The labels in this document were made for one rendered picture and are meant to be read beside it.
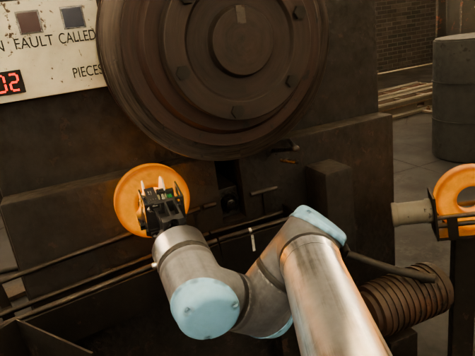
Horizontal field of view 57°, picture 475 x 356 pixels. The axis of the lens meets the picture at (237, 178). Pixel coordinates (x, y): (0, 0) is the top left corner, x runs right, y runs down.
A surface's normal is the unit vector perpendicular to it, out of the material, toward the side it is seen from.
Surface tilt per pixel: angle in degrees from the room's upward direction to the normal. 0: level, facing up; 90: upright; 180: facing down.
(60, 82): 90
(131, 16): 90
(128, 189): 89
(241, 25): 90
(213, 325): 103
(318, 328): 31
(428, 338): 0
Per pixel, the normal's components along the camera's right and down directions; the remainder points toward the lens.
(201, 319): 0.32, 0.47
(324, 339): -0.62, -0.76
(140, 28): -0.66, 0.09
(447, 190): -0.16, 0.33
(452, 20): -0.92, 0.23
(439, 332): -0.13, -0.94
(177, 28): 0.37, 0.26
